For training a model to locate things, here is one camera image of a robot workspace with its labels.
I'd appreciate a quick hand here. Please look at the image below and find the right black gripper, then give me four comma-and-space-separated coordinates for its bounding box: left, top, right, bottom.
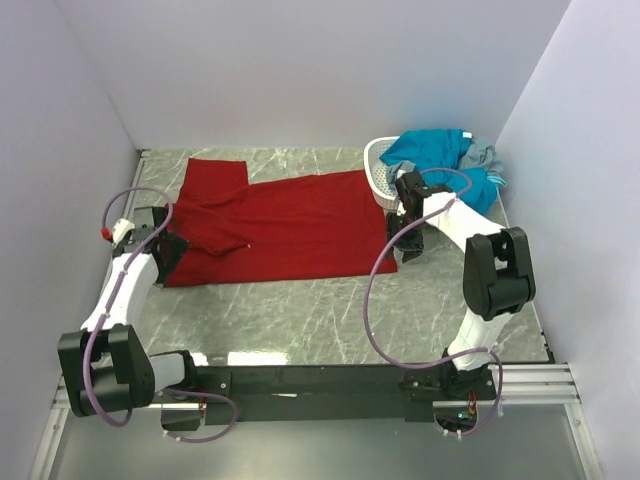
385, 212, 427, 263

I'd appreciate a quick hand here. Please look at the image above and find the red t shirt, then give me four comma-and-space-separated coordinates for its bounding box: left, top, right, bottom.
167, 158, 386, 288

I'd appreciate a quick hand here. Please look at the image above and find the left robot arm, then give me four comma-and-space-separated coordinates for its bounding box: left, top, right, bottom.
57, 207, 200, 417

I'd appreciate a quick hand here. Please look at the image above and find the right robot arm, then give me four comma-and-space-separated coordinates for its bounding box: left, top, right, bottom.
387, 171, 536, 356

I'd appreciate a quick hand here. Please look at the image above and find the white plastic laundry basket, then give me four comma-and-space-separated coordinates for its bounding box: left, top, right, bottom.
363, 136, 399, 211

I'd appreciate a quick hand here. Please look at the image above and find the teal blue t shirt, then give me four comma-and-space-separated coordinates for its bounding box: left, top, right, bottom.
380, 129, 506, 215

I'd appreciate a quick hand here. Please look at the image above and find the grey blue t shirt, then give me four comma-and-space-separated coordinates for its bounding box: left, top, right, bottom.
380, 129, 506, 186

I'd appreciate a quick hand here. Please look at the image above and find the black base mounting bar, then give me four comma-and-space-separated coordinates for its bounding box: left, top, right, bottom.
159, 363, 501, 426

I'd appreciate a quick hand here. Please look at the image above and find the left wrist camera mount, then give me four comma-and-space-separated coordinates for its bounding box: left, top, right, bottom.
100, 218, 135, 245

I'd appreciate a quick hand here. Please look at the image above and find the aluminium frame rail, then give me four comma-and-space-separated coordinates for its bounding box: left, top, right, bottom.
51, 364, 581, 410

